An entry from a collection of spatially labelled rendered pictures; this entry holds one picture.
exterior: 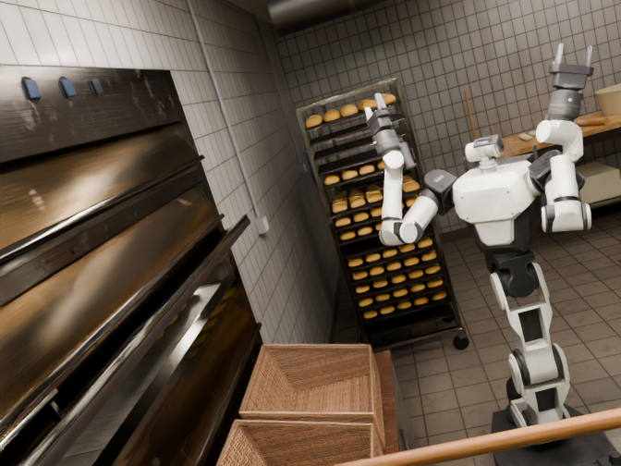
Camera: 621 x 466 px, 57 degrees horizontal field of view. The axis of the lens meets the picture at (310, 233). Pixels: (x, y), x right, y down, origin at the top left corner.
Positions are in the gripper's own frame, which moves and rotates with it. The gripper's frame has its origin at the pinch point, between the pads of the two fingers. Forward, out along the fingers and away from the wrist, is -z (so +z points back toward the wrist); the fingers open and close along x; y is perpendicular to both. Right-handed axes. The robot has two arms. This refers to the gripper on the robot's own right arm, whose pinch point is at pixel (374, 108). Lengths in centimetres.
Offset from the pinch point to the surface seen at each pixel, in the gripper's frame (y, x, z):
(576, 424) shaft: 38, 95, 102
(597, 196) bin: -299, -209, 29
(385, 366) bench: 0, -69, 96
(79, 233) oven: 109, 34, 34
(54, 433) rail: 118, 73, 78
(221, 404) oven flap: 81, -21, 86
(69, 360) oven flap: 116, 50, 65
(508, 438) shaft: 48, 90, 101
